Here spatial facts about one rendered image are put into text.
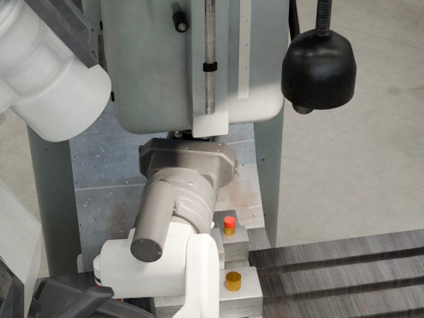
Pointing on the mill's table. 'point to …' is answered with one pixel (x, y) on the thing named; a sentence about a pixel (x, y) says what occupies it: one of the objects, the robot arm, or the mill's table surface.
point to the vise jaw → (246, 294)
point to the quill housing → (166, 57)
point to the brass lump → (233, 281)
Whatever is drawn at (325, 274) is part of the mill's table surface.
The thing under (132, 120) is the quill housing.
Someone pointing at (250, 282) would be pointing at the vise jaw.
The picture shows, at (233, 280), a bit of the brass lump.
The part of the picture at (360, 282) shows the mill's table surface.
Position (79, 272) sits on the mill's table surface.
